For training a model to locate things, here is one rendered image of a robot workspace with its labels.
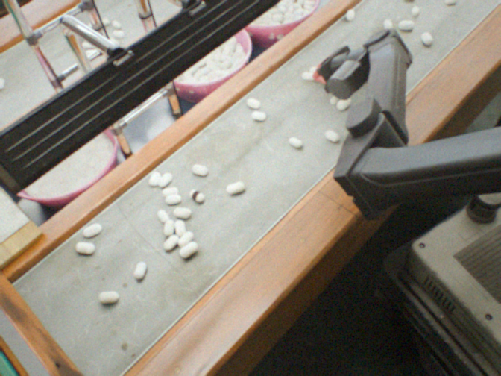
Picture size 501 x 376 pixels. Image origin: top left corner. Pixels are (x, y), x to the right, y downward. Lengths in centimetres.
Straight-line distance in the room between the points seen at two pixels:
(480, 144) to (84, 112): 52
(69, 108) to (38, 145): 7
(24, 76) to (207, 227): 74
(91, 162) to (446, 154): 84
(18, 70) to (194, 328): 93
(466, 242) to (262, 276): 60
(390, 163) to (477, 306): 71
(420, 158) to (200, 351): 49
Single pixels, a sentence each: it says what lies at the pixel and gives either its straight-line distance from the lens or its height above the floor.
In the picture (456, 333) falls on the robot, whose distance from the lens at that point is 130.
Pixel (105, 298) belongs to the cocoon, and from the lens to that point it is 93.
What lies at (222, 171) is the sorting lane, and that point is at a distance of 103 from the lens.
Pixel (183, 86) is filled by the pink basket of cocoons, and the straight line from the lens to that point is 121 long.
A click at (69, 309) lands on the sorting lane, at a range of 97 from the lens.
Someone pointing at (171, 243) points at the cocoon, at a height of 76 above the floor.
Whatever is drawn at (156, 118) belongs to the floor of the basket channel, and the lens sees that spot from 128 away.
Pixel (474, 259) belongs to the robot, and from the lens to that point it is 127.
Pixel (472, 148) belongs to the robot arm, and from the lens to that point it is 50.
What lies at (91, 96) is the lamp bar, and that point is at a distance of 74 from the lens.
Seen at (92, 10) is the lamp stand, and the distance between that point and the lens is 120.
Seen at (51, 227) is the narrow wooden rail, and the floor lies 76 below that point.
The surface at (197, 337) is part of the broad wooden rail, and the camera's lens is 84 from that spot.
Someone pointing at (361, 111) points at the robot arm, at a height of 109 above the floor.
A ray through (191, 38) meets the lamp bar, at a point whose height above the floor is 108.
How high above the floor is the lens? 155
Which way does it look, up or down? 54 degrees down
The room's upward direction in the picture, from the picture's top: 10 degrees counter-clockwise
